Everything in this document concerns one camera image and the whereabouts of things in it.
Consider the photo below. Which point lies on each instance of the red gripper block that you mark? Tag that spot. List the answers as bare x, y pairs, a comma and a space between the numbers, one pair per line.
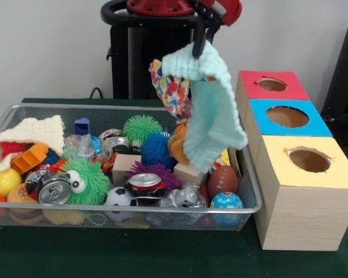
232, 11

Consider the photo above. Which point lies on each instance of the colourful patterned cloth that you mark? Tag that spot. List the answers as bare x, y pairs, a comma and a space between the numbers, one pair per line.
171, 87

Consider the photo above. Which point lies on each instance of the mint green cloth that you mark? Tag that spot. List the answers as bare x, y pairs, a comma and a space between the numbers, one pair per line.
211, 116

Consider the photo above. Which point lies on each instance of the shallow mesh bin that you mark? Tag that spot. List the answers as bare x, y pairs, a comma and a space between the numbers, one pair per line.
104, 116

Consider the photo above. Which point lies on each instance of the wooden box with three holes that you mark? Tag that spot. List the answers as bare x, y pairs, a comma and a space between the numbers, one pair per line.
301, 220

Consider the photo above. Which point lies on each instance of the small green spiky ball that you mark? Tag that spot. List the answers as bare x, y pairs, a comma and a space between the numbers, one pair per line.
142, 127

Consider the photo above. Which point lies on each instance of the blue spiky ball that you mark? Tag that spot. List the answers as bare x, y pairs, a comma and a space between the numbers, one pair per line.
156, 150

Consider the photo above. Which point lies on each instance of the black monitor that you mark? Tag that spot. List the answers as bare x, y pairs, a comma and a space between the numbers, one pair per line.
342, 72

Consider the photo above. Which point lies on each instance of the brown football toy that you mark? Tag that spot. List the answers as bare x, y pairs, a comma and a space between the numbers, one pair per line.
222, 182

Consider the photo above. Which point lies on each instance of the blue globe ball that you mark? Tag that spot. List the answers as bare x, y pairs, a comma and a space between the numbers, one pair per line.
226, 204

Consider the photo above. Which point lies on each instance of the large green spiky eyed ball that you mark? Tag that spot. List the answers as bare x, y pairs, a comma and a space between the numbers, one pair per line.
90, 179

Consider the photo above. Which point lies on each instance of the black and white soccer ball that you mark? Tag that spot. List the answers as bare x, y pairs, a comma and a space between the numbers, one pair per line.
119, 199

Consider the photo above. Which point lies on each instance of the cream knitted cloth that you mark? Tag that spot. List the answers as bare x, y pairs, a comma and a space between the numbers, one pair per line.
40, 130

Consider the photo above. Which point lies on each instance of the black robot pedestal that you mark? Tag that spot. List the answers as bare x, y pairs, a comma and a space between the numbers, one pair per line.
139, 58

